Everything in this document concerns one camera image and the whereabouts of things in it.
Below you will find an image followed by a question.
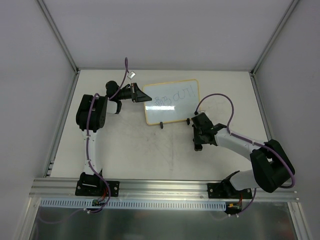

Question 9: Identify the black felt eraser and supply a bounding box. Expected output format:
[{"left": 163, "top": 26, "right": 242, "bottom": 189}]
[{"left": 194, "top": 144, "right": 203, "bottom": 152}]

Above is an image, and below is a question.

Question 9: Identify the yellow framed whiteboard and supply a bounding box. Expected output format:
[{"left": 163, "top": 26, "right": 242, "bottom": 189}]
[{"left": 142, "top": 79, "right": 200, "bottom": 126}]

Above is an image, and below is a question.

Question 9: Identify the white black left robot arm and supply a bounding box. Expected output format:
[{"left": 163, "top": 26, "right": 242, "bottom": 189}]
[{"left": 75, "top": 80, "right": 152, "bottom": 198}]

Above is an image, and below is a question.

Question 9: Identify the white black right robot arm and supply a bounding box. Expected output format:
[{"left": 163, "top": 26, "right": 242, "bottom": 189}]
[{"left": 191, "top": 113, "right": 295, "bottom": 198}]

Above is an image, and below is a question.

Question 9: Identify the black whiteboard stand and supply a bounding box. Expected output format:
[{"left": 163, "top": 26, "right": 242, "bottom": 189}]
[{"left": 159, "top": 118, "right": 191, "bottom": 129}]

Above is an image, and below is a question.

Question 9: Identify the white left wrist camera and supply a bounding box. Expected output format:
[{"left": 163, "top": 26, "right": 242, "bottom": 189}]
[{"left": 127, "top": 71, "right": 136, "bottom": 80}]

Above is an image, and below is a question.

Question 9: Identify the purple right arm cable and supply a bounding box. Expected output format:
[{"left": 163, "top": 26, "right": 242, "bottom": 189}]
[{"left": 195, "top": 93, "right": 296, "bottom": 220}]

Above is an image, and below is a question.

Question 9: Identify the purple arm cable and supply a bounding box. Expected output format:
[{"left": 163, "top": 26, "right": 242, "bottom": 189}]
[
  {"left": 37, "top": 57, "right": 131, "bottom": 224},
  {"left": 195, "top": 93, "right": 296, "bottom": 220}
]

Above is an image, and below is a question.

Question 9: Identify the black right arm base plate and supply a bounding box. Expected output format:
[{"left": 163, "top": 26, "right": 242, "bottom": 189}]
[{"left": 206, "top": 182, "right": 253, "bottom": 200}]

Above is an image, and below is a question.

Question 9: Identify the aluminium mounting rail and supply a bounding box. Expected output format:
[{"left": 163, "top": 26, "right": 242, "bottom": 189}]
[{"left": 28, "top": 177, "right": 300, "bottom": 202}]

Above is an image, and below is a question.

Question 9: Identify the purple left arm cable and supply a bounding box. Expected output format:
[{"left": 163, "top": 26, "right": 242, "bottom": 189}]
[{"left": 37, "top": 57, "right": 131, "bottom": 224}]

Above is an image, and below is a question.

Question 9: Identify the white slotted cable duct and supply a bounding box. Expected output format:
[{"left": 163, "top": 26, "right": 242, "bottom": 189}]
[{"left": 39, "top": 197, "right": 227, "bottom": 212}]

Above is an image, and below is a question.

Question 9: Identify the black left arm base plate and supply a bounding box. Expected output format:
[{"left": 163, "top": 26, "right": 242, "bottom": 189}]
[{"left": 75, "top": 178, "right": 120, "bottom": 197}]

